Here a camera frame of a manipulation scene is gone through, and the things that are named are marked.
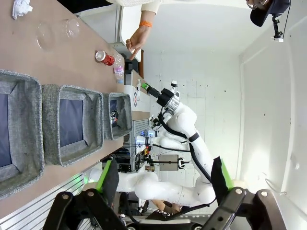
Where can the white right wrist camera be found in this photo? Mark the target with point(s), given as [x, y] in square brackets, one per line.
[173, 83]

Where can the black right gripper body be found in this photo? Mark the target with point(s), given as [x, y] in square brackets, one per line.
[164, 97]

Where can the black overhead camera stand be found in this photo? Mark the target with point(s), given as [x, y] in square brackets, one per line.
[277, 28]

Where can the orange wristband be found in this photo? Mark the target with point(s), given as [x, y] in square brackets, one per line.
[145, 23]

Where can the person in dark cap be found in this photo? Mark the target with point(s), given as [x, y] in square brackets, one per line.
[263, 14]

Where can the person's left forearm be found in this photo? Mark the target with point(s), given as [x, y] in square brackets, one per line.
[149, 9]

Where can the clear bottle pink label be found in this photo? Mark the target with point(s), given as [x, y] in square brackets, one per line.
[118, 70]

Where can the crumpled white paper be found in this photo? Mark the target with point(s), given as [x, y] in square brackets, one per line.
[21, 8]

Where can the clear plastic cup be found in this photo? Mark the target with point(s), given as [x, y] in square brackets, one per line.
[48, 36]

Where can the red soda can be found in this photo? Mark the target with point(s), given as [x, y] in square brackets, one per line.
[105, 58]

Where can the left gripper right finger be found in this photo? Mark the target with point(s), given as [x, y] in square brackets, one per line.
[219, 179]

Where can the aluminium slotted base plate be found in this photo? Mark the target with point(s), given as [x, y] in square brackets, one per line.
[36, 210]

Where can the crushed silver printed can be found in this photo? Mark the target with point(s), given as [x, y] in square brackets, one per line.
[114, 117]

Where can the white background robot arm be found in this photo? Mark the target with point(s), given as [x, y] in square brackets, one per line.
[168, 141]

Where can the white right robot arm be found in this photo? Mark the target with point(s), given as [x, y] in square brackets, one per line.
[182, 119]

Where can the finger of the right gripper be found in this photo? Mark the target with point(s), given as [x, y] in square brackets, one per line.
[144, 85]

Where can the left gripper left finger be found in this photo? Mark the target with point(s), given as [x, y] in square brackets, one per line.
[109, 182]

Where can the grey fabric basket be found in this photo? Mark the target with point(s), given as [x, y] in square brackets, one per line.
[51, 119]
[24, 119]
[124, 112]

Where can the person's left hand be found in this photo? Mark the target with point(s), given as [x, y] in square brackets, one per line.
[136, 40]

